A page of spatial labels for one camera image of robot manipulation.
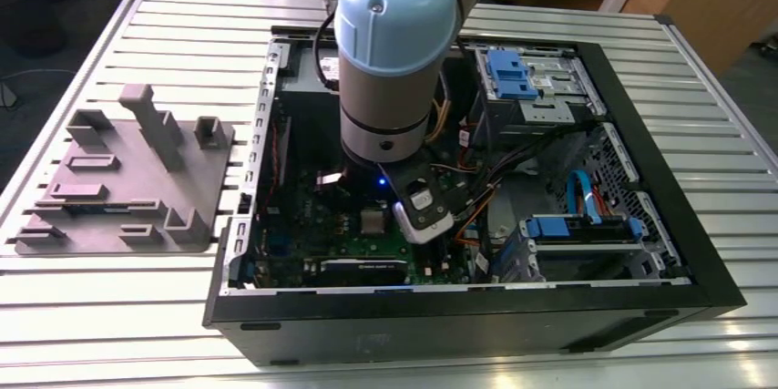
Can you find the grey parts rack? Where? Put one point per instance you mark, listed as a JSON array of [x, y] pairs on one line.
[[153, 197]]

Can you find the green motherboard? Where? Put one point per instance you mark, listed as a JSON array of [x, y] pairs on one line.
[[292, 225]]

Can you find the black chair base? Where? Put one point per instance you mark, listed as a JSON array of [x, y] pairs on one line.
[[768, 45]]

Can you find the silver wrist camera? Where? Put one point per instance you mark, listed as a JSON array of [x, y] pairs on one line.
[[426, 220]]

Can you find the metal disk bay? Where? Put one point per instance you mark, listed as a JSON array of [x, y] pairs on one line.
[[584, 257]]

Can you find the hard disk in blue carrier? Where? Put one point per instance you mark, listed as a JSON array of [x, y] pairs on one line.
[[551, 228]]

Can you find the black table corner cap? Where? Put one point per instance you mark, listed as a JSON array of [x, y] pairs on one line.
[[664, 20]]

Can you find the green RAM stick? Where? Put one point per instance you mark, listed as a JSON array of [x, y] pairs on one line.
[[98, 208]]

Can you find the grey power supply unit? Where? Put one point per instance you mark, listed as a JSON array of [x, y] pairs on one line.
[[305, 125]]

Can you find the metal drive cage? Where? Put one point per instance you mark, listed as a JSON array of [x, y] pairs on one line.
[[548, 113]]

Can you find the black office chair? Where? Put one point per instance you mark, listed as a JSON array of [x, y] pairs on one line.
[[37, 6]]

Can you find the blue plastic drive latch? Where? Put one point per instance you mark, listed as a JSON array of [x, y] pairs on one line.
[[511, 74]]

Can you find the silver CPU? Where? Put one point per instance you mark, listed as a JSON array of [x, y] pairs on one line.
[[373, 220]]

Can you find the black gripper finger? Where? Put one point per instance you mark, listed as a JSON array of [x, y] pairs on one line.
[[330, 178]]

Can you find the black graphics card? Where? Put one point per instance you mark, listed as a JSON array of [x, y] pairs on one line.
[[365, 268]]

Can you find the black open PC case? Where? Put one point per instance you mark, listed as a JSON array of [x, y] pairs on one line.
[[462, 330]]

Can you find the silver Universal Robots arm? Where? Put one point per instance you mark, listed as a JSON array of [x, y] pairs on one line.
[[396, 88]]

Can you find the CPU socket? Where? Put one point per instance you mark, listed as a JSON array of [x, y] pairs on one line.
[[373, 235]]

